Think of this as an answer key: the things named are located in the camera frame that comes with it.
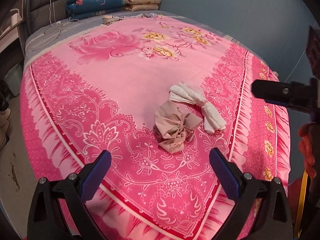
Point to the beige pink knotted cloth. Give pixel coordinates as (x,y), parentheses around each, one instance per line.
(175,127)

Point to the blue floral folded quilt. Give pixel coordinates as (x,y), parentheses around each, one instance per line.
(81,9)

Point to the grey striped bed sheet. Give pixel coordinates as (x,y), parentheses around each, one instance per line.
(47,37)

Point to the white bedside shelf unit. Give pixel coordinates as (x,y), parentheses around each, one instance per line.
(11,50)

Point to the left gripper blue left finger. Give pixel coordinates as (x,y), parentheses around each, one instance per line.
(93,174)

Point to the crumpled patterned cloth on bed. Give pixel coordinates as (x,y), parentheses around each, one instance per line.
(110,19)

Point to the yellow rimmed black trash bin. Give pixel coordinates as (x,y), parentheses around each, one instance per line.
(297,193)

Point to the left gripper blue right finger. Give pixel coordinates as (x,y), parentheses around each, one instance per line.
(227,173)

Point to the beige folded quilt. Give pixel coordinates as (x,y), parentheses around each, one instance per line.
(139,5)

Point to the pink floral bedspread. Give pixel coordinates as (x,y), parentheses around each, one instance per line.
(100,91)

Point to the right human hand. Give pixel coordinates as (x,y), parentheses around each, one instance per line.
(305,148)

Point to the white slippers on floor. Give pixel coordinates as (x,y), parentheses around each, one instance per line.
(4,126)

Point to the grey padded headboard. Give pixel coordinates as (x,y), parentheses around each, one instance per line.
(40,13)

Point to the grey small waste basket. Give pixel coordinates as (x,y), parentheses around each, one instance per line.
(13,79)

